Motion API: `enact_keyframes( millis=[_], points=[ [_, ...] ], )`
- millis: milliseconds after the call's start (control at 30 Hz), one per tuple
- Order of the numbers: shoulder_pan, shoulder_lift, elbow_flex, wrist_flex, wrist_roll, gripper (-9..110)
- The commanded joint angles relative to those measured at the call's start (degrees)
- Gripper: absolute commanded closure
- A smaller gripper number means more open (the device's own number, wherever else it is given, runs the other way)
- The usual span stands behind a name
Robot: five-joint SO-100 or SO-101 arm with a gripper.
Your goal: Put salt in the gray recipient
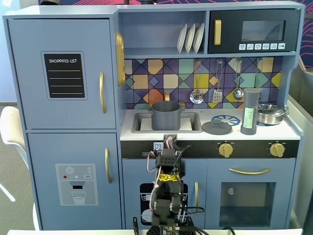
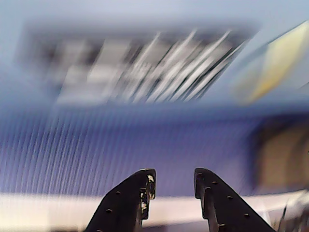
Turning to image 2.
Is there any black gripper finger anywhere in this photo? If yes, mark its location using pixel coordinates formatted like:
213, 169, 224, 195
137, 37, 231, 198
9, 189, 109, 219
83, 168, 156, 232
194, 168, 276, 232

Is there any blue woven mat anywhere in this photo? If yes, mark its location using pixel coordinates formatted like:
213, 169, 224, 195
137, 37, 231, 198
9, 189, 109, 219
0, 106, 309, 194

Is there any black framed tan panel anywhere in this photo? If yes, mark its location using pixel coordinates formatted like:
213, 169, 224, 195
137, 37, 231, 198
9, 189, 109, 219
251, 116, 309, 191

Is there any black dishwasher rack sticker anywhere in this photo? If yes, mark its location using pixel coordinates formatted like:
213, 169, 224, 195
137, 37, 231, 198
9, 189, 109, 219
24, 21, 261, 104

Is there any cream dishwasher door handle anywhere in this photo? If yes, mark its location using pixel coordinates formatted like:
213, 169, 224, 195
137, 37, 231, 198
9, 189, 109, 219
231, 20, 309, 104

